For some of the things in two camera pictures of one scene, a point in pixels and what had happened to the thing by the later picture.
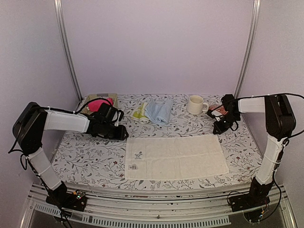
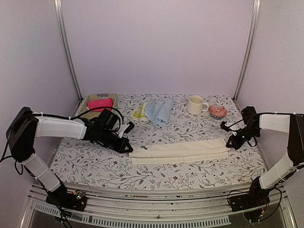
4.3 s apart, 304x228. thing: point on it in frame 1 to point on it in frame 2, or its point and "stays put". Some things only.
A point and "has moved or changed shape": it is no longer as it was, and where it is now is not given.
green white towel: (138, 114) stays put
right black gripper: (221, 129) to (237, 145)
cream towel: (174, 156) has moved or changed shape
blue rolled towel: (158, 111) stays put
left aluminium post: (58, 7) stays put
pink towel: (93, 106) stays put
